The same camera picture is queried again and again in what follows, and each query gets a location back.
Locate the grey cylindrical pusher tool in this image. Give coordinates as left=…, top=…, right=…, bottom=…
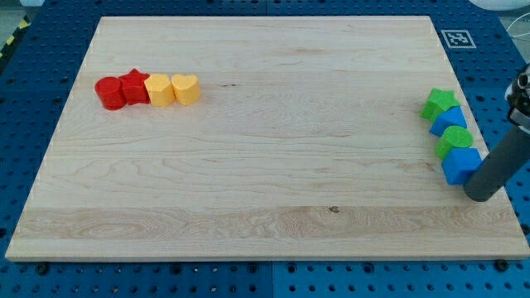
left=463, top=126, right=529, bottom=202

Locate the yellow black hazard tape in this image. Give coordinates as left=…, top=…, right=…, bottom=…
left=1, top=15, right=31, bottom=60

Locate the white cable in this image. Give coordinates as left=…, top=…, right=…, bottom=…
left=505, top=12, right=530, bottom=41

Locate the white fiducial marker tag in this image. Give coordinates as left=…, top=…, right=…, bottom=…
left=441, top=29, right=476, bottom=49

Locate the white round object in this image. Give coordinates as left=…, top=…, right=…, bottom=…
left=470, top=0, right=529, bottom=12

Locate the green star block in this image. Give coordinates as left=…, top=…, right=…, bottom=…
left=420, top=88, right=460, bottom=123

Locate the blue cube block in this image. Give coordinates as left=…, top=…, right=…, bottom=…
left=441, top=147, right=482, bottom=185

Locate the red cylinder block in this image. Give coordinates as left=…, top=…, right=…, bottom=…
left=94, top=76, right=127, bottom=110

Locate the wooden board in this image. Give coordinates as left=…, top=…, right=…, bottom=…
left=6, top=16, right=529, bottom=262

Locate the green cylinder block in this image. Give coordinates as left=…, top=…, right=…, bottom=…
left=435, top=126, right=474, bottom=160

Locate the blue triangle block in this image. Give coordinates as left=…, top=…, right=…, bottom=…
left=430, top=107, right=467, bottom=137

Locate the yellow heart block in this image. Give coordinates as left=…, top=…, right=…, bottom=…
left=171, top=74, right=201, bottom=105

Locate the yellow hexagon block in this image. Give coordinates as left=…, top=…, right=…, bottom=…
left=144, top=74, right=176, bottom=107

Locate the red star block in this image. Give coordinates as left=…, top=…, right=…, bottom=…
left=118, top=69, right=150, bottom=105

